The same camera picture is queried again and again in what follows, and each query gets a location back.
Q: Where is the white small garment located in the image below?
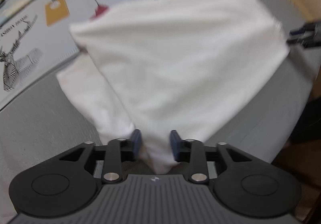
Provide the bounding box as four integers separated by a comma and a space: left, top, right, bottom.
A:
57, 0, 289, 174

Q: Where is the printed grey bed sheet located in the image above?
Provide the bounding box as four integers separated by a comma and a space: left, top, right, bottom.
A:
1, 0, 320, 223

